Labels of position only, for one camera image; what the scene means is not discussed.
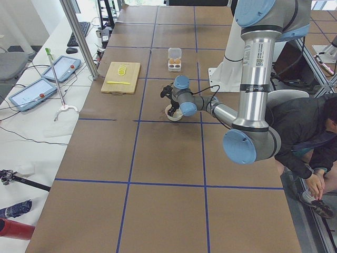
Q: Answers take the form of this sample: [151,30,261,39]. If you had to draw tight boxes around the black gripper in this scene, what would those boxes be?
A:
[167,94,180,116]

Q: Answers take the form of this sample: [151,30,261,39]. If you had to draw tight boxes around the white round bowl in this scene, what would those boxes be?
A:
[165,105,183,121]

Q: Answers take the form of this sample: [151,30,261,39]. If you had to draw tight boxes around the clear plastic egg box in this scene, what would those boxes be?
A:
[167,47,182,72]

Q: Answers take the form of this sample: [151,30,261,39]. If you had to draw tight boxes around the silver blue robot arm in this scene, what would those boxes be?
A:
[161,1,311,164]

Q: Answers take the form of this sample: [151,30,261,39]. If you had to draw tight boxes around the person's clasped hands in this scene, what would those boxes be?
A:
[305,169,325,200]

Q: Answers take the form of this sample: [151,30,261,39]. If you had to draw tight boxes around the wooden cutting board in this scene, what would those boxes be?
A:
[101,62,141,94]

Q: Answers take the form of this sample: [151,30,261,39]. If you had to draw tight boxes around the yellow lemon slices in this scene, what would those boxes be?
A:
[117,64,127,76]

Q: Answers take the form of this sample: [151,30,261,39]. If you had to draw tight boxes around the yellow plastic knife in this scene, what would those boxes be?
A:
[106,81,131,85]

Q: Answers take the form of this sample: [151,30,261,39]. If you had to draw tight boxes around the white chair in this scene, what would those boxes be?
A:
[266,90,309,109]

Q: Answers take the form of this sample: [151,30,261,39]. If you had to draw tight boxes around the silver reacher grabber stick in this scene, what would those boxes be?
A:
[45,47,80,122]

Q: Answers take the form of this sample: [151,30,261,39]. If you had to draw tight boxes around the upper teach pendant tablet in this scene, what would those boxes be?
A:
[41,55,81,83]

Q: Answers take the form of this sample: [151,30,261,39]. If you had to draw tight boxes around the teach pendant tablet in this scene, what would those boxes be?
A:
[41,55,81,83]
[9,77,57,111]

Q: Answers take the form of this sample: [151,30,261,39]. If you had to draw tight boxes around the black computer mouse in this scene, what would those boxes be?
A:
[66,47,78,54]

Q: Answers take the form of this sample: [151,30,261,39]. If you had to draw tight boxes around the black keyboard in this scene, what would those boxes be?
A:
[67,21,91,47]

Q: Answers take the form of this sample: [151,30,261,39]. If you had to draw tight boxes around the person in black jacket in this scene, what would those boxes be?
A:
[265,93,336,179]

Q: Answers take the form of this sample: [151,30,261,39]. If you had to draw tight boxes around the lower teach pendant tablet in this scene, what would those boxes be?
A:
[9,77,57,111]

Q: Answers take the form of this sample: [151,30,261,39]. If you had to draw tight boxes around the grey brown shoe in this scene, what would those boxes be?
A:
[298,190,334,219]

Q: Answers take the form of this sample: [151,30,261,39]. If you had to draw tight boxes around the black tripod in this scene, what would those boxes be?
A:
[1,170,51,192]

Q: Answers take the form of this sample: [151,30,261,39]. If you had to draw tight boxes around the folded dark blue umbrella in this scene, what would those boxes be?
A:
[1,200,32,219]

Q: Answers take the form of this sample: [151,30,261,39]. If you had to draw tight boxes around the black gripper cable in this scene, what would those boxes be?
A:
[191,84,232,130]

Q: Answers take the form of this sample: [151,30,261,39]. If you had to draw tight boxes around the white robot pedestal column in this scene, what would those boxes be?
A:
[208,19,244,92]

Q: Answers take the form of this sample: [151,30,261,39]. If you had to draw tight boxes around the aluminium frame post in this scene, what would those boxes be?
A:
[60,0,98,80]

